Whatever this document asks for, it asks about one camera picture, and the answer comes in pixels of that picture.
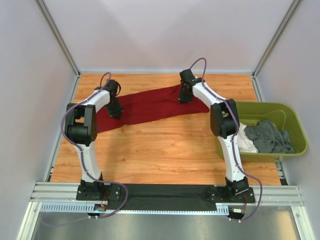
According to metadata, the red t-shirt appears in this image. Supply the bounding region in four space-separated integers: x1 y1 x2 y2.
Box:
96 84 209 133

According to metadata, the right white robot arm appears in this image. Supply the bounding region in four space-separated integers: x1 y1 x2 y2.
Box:
178 69 249 202

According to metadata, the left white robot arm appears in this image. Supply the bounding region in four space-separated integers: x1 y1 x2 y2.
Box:
61 79 123 201

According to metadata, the white t-shirt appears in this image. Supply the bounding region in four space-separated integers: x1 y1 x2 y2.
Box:
237 122 258 153

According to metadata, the grey t-shirt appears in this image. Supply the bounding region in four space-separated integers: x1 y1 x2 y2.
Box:
244 119 296 154

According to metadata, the black cloth strip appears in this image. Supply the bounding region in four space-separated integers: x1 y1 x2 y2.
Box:
121 183 217 211

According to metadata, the green plastic bin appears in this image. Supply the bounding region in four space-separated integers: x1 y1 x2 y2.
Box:
216 101 309 163

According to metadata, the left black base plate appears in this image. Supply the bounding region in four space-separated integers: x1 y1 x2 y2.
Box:
76 182 126 202

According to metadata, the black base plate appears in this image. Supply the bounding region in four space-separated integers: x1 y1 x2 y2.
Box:
204 185 256 204
76 182 126 202

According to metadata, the aluminium mounting rail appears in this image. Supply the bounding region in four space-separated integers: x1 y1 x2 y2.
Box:
29 182 305 207

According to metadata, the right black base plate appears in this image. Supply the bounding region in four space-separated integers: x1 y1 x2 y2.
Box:
204 185 256 204

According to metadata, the slotted cable duct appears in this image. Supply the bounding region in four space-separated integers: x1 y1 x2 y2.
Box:
39 202 229 216

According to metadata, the left aluminium frame post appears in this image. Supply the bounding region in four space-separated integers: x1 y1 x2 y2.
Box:
35 0 81 77

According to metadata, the aluminium frame post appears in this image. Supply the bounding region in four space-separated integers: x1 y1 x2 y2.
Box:
252 0 303 79
35 0 81 77

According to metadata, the right aluminium frame post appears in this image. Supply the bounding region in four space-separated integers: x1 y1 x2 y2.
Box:
252 0 303 79

